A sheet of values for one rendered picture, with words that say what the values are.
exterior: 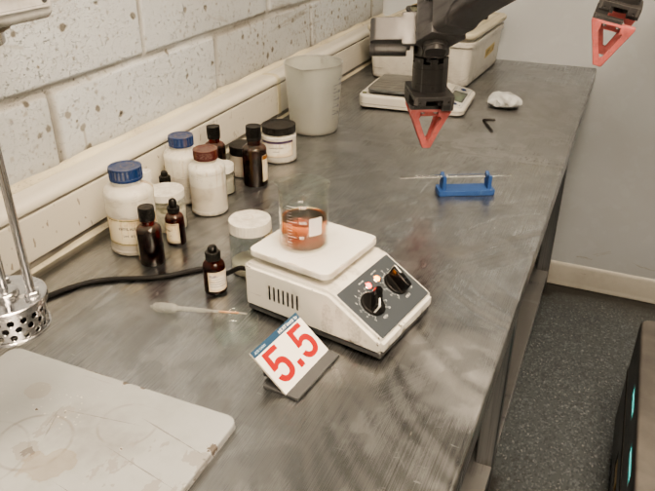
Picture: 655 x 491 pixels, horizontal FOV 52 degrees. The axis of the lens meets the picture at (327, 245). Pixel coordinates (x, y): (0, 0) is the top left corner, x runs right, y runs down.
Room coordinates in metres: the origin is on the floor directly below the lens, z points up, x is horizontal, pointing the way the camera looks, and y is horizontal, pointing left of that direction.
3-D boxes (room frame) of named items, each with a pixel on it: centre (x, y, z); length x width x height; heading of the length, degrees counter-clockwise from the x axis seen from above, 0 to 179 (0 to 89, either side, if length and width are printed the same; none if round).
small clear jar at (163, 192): (0.96, 0.25, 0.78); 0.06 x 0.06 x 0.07
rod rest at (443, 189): (1.09, -0.24, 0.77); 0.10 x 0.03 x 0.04; 93
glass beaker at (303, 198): (0.74, 0.03, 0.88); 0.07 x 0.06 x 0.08; 72
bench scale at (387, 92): (1.65, -0.23, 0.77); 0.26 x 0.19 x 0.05; 70
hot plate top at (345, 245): (0.74, 0.02, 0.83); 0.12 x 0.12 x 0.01; 56
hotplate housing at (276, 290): (0.73, 0.00, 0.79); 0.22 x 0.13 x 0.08; 56
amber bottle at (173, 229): (0.90, 0.23, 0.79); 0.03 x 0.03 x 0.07
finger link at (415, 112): (1.10, -0.17, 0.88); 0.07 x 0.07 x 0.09; 3
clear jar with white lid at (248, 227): (0.82, 0.11, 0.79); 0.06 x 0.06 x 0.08
